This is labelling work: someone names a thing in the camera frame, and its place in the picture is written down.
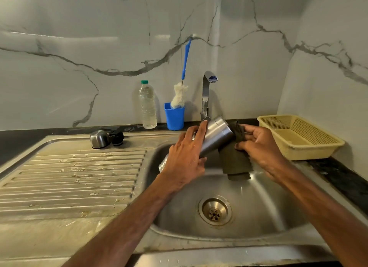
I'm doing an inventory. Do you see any person's right hand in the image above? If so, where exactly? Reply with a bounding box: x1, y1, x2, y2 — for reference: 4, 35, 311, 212
235, 124, 291, 180

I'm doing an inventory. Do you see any person's left hand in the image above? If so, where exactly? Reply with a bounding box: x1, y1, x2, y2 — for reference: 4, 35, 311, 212
158, 120, 208, 191

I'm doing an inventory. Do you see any dark green cleaning cloth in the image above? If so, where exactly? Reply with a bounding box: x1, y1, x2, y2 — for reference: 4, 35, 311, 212
218, 121, 254, 181

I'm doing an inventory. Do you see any stainless steel flask bottle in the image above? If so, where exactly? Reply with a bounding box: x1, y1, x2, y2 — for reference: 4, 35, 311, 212
158, 116, 235, 173

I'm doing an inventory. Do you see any person's left forearm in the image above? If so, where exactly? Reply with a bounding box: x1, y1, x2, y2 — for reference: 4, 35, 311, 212
62, 173, 180, 267

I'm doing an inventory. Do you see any person's right forearm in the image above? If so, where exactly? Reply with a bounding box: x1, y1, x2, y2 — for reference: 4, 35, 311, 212
270, 159, 368, 267

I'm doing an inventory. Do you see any blue plastic cup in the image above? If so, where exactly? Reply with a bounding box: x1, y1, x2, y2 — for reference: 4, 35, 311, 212
164, 103, 185, 131

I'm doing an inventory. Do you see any chrome sink faucet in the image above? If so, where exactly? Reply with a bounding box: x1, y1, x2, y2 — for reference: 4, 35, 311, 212
201, 71, 218, 122

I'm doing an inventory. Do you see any clear plastic water bottle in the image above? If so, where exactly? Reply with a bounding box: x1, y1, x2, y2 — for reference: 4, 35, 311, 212
139, 80, 157, 129

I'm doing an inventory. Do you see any yellow plastic basket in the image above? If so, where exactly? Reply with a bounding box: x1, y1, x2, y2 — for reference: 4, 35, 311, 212
257, 115, 345, 161

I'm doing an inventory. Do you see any metal sink drain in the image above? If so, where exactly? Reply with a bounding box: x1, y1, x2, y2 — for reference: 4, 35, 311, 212
198, 196, 232, 226

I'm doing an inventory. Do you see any black flask stopper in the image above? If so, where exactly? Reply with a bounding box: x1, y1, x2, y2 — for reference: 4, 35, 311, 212
108, 130, 124, 146

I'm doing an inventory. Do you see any stainless steel flask cap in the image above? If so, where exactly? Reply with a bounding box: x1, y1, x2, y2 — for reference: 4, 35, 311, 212
90, 130, 111, 149

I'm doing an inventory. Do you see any stainless steel sink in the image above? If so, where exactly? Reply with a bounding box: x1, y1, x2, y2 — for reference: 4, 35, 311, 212
0, 131, 368, 267

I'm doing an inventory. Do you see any blue handled bottle brush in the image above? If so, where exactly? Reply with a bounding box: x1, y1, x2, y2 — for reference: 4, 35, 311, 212
170, 39, 191, 109

